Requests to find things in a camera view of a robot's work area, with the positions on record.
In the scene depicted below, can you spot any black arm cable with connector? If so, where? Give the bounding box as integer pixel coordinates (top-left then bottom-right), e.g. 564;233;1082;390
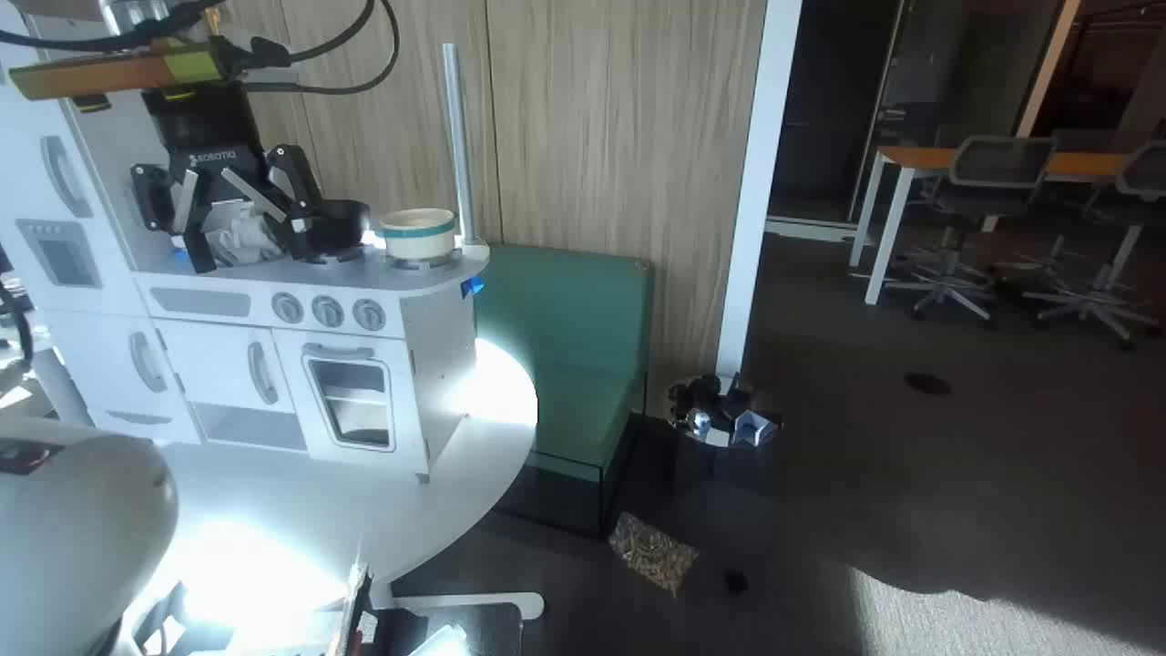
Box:
215;0;405;103

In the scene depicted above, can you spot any white round table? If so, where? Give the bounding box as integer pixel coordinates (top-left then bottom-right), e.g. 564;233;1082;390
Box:
158;332;549;626

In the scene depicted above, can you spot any yellow green tag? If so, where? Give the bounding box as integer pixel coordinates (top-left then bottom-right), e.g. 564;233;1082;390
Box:
158;44;228;86

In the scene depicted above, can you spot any black trash bin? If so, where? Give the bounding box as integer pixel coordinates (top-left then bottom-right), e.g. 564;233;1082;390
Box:
663;372;787;492

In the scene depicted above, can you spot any white toy kitchen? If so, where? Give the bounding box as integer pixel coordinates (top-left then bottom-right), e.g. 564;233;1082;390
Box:
0;69;493;482

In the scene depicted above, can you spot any white crumpled cloth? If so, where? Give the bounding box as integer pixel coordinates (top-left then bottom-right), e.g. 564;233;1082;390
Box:
197;197;293;265

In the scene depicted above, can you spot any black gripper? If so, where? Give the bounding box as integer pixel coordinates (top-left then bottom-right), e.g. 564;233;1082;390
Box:
126;85;327;239

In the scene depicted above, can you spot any black small pan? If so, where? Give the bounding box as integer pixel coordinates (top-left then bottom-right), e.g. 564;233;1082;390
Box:
284;197;373;265

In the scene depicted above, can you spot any white building pillar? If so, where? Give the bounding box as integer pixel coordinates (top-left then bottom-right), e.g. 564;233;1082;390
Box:
709;0;808;395

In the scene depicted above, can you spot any grey mesh office chair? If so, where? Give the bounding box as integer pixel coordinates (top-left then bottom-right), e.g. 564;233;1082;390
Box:
892;130;1056;327
1018;139;1166;355

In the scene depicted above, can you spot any speckled cork mat piece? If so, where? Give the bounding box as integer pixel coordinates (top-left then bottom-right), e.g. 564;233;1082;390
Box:
606;506;702;601

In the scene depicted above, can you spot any white kitchen post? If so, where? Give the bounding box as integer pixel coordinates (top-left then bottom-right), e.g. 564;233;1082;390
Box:
439;40;480;265

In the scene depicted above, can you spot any green upholstered chair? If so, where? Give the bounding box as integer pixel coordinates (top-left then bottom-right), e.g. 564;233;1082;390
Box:
470;239;660;541

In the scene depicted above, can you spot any white cup with green band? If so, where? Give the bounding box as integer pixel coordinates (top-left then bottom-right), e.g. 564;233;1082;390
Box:
366;205;463;270

